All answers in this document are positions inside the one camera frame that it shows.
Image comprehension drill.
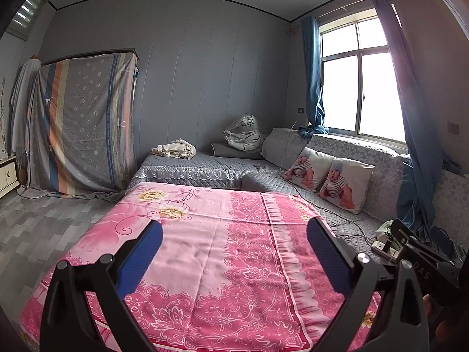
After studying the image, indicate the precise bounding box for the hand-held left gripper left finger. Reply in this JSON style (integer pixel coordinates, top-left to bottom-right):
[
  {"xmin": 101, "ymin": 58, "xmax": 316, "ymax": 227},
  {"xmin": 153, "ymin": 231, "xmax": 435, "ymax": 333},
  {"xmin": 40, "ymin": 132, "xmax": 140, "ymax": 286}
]
[{"xmin": 40, "ymin": 220, "xmax": 164, "ymax": 352}]

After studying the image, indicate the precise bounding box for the white hanging cloth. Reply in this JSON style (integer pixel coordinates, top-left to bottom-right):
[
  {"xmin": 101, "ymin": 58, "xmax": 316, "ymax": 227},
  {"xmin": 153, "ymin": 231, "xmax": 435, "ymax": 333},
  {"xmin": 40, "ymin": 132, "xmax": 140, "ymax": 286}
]
[{"xmin": 10, "ymin": 59, "xmax": 42, "ymax": 158}]

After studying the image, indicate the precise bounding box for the window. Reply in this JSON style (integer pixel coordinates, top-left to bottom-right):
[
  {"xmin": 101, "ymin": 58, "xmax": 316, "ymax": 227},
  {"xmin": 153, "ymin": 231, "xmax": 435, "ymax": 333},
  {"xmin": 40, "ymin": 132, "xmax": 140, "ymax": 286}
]
[{"xmin": 320, "ymin": 15, "xmax": 409, "ymax": 143}]

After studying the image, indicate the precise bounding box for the white cabinet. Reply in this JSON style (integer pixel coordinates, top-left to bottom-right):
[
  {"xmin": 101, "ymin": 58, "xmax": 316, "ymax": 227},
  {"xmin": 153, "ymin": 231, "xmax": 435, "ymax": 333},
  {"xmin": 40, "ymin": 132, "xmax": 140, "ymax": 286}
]
[{"xmin": 0, "ymin": 156, "xmax": 18, "ymax": 199}]

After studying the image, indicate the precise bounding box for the grey cable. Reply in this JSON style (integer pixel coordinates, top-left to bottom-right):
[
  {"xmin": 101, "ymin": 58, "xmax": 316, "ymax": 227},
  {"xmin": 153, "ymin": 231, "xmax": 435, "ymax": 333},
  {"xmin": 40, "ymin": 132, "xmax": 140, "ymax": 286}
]
[{"xmin": 280, "ymin": 165, "xmax": 375, "ymax": 246}]

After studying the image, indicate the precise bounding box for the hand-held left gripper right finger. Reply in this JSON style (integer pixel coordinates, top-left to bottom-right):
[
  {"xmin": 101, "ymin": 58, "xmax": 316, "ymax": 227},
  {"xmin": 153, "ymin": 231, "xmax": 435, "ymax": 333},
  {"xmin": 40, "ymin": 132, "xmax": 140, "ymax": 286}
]
[{"xmin": 306, "ymin": 217, "xmax": 429, "ymax": 352}]

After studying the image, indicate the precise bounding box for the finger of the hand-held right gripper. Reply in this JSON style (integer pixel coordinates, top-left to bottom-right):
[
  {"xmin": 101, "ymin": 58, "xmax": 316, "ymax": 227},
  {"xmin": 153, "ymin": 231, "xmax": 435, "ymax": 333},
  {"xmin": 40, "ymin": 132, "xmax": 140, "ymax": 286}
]
[
  {"xmin": 429, "ymin": 226, "xmax": 454, "ymax": 256},
  {"xmin": 390, "ymin": 219, "xmax": 415, "ymax": 245}
]

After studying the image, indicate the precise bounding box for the baby print pillow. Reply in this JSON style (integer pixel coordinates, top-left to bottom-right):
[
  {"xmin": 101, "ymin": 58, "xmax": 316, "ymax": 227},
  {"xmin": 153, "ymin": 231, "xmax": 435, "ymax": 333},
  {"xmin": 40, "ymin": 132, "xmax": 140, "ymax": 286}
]
[
  {"xmin": 318, "ymin": 158, "xmax": 375, "ymax": 215},
  {"xmin": 284, "ymin": 147, "xmax": 335, "ymax": 192}
]

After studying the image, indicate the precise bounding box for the grey quilted sofa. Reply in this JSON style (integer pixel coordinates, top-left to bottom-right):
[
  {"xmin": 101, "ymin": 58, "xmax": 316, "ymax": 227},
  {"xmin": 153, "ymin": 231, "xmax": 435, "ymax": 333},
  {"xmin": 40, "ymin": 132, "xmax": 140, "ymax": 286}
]
[{"xmin": 126, "ymin": 128, "xmax": 469, "ymax": 263}]

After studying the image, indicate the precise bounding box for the white tiger plush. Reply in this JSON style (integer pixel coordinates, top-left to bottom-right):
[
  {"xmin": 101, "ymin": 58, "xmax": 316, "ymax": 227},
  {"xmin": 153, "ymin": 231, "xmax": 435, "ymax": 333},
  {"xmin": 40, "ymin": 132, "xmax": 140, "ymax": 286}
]
[{"xmin": 224, "ymin": 114, "xmax": 266, "ymax": 152}]

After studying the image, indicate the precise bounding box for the grey bolster pillow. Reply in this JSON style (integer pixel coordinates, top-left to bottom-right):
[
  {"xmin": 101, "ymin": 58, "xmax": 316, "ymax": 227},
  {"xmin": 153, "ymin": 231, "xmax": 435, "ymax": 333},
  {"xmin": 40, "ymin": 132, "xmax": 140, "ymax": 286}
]
[{"xmin": 210, "ymin": 142, "xmax": 265, "ymax": 160}]

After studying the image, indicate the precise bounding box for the pale green cloth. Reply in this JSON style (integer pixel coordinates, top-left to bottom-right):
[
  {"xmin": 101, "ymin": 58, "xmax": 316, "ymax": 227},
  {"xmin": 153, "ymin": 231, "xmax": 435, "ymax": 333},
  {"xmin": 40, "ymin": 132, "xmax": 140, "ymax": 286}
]
[{"xmin": 375, "ymin": 220, "xmax": 395, "ymax": 243}]

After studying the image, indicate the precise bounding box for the white window blind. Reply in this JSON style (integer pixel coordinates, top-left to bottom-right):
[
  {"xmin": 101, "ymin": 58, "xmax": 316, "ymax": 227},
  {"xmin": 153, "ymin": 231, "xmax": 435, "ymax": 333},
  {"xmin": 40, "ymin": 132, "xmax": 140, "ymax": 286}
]
[{"xmin": 9, "ymin": 0, "xmax": 50, "ymax": 41}]

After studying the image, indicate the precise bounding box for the white power strip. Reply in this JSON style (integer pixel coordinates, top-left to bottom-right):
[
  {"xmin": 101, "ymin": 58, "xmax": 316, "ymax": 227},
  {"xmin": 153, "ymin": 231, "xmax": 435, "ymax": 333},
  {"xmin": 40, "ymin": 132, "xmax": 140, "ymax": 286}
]
[{"xmin": 371, "ymin": 240, "xmax": 400, "ymax": 263}]

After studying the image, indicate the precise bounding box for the striped floral sheet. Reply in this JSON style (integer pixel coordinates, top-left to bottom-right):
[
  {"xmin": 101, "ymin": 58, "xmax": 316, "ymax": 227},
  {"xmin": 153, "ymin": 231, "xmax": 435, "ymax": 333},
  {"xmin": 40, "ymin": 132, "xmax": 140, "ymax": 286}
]
[{"xmin": 18, "ymin": 52, "xmax": 138, "ymax": 200}]

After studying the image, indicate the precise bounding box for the crumpled cream cloth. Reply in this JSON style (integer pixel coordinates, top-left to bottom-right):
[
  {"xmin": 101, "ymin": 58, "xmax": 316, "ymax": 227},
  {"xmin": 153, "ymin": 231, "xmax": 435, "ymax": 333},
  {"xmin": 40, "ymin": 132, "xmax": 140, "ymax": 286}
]
[{"xmin": 149, "ymin": 138, "xmax": 197, "ymax": 160}]

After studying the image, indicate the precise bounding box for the curtain rod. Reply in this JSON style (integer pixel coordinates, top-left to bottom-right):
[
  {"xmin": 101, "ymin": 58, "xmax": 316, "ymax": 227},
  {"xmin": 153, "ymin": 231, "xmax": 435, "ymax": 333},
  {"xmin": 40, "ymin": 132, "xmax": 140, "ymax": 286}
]
[{"xmin": 286, "ymin": 0, "xmax": 382, "ymax": 35}]

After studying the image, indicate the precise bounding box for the pink floral blanket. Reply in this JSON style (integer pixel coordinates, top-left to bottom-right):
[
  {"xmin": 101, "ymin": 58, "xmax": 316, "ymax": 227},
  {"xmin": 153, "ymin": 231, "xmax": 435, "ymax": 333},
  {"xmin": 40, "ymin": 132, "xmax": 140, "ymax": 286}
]
[{"xmin": 18, "ymin": 181, "xmax": 382, "ymax": 352}]

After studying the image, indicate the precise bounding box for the person's right hand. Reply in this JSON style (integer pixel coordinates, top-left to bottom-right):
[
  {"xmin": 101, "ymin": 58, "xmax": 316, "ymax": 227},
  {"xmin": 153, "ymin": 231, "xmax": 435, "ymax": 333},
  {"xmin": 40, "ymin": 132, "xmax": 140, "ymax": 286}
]
[{"xmin": 421, "ymin": 293, "xmax": 459, "ymax": 342}]

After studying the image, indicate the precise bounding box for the long blue curtain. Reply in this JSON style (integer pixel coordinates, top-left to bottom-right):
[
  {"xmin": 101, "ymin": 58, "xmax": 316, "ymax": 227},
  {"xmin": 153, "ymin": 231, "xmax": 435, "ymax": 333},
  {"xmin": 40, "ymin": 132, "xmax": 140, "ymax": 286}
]
[{"xmin": 368, "ymin": 0, "xmax": 446, "ymax": 233}]

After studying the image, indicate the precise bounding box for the short blue curtain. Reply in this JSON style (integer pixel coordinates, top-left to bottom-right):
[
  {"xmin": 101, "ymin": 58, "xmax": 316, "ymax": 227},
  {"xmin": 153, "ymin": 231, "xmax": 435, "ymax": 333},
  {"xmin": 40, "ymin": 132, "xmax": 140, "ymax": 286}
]
[{"xmin": 300, "ymin": 15, "xmax": 329, "ymax": 137}]

